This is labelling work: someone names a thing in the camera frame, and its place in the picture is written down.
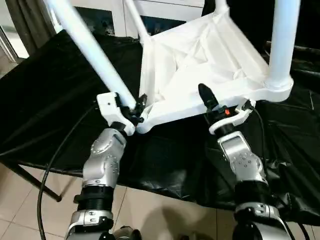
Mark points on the grey metal rod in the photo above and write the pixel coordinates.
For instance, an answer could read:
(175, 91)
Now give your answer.
(300, 47)

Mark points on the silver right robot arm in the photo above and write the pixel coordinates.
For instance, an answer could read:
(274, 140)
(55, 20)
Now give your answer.
(242, 160)

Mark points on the white plastic table top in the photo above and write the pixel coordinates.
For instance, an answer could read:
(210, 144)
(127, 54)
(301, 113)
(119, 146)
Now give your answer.
(200, 62)

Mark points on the dark robot foot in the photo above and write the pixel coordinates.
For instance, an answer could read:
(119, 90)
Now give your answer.
(126, 233)

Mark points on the black metal stand leg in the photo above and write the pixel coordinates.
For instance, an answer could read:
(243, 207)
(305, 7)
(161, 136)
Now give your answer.
(37, 182)

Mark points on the white cabinet with glass doors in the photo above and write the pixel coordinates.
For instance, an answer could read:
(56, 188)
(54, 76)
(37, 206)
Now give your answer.
(120, 12)

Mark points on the grey curtain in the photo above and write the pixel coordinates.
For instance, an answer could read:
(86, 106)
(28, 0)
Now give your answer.
(35, 22)

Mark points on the black mat cover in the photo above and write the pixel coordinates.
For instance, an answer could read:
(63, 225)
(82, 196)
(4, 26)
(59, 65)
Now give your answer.
(50, 100)

